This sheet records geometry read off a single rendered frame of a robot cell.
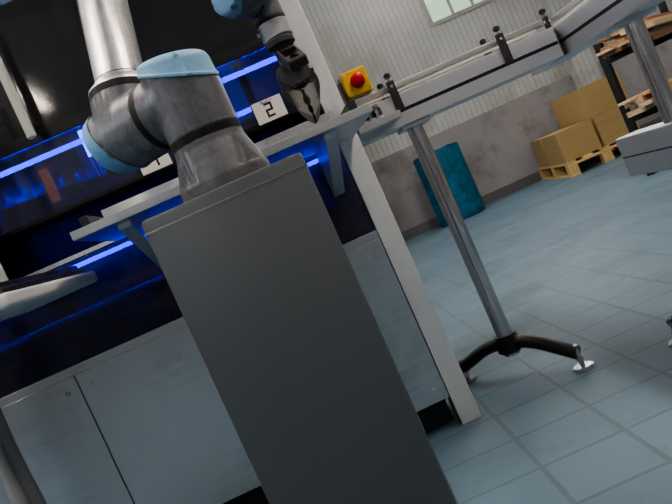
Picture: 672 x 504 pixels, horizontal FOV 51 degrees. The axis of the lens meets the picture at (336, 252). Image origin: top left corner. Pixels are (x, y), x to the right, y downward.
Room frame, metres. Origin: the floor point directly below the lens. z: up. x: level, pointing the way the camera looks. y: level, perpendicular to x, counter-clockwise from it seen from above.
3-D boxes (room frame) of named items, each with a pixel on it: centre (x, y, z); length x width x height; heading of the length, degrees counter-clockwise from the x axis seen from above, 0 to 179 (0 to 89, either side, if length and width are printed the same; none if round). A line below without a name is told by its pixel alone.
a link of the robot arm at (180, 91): (1.12, 0.12, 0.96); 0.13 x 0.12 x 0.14; 58
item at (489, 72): (2.13, -0.52, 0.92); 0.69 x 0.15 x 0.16; 94
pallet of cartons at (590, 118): (8.23, -3.18, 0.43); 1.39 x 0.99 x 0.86; 1
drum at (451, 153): (8.60, -1.61, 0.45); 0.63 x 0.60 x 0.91; 1
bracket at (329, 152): (1.76, -0.08, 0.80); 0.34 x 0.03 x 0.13; 4
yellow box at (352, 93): (1.97, -0.24, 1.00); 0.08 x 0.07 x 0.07; 4
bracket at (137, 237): (1.72, 0.41, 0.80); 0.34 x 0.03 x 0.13; 4
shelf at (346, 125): (1.75, 0.17, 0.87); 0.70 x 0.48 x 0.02; 94
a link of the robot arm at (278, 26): (1.68, -0.08, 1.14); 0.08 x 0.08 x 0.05
